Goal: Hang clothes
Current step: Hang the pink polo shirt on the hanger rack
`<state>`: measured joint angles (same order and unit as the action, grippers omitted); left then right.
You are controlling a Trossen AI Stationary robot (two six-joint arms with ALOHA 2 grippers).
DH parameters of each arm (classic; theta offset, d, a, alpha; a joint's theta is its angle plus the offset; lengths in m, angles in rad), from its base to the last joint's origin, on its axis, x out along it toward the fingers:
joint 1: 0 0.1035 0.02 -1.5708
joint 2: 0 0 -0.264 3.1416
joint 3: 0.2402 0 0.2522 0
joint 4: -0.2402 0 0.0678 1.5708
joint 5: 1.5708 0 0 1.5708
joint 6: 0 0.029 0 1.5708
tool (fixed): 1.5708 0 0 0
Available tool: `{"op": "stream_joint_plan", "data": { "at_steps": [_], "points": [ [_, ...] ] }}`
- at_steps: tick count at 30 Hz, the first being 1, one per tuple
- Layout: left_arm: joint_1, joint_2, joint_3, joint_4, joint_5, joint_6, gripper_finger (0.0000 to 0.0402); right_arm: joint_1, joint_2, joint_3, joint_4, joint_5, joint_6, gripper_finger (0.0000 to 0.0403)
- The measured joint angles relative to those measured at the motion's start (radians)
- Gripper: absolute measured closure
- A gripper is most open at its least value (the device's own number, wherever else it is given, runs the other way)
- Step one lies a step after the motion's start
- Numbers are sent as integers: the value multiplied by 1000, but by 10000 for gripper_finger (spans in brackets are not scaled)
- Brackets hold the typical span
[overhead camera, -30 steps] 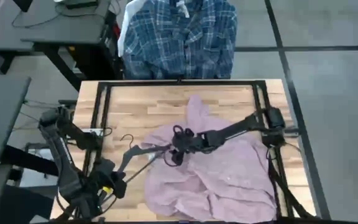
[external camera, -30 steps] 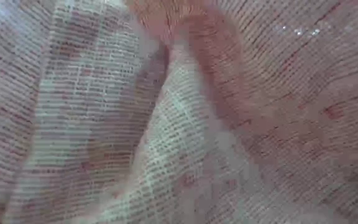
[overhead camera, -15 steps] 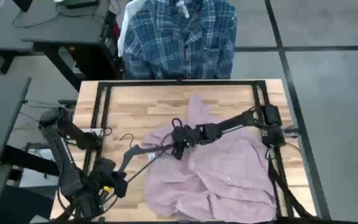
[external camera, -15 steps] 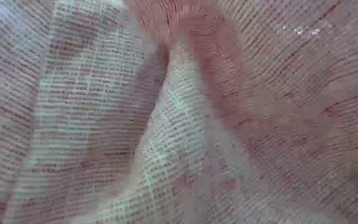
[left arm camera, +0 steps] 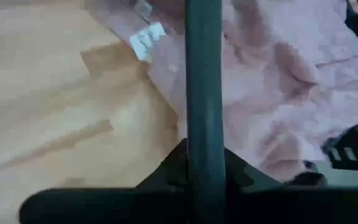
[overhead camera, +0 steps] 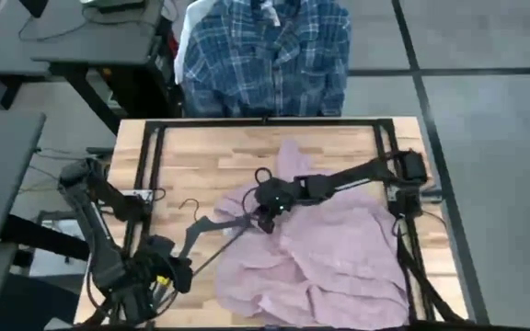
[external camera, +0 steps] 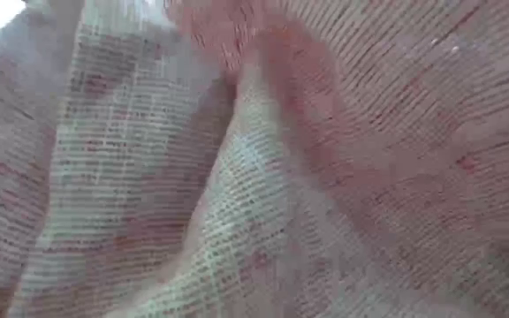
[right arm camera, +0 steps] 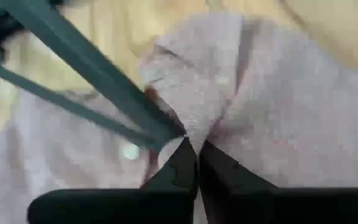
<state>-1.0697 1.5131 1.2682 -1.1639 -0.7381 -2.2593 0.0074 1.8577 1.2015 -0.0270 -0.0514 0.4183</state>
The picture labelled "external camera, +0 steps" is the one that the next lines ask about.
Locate pink shirt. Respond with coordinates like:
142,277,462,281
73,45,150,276
0,0,509,318

